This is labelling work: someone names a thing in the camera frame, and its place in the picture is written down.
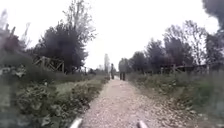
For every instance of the thin pale tree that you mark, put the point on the thin pale tree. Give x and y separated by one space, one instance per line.
106 62

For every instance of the person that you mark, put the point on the person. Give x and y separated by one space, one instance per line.
122 68
112 71

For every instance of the gravel path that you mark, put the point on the gravel path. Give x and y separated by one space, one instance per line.
116 106

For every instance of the large dark tree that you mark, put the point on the large dark tree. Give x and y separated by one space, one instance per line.
63 46

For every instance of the wooden fence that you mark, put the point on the wooden fence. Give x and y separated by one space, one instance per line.
180 68
50 63

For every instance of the row of trees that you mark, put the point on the row of trees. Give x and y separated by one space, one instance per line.
176 50

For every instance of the robot's own part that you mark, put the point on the robot's own part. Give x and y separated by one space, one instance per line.
76 124
142 124

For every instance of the weedy green verge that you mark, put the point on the weedy green verge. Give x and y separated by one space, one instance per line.
43 100
186 90

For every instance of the dark bush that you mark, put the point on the dark bush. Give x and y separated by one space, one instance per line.
10 43

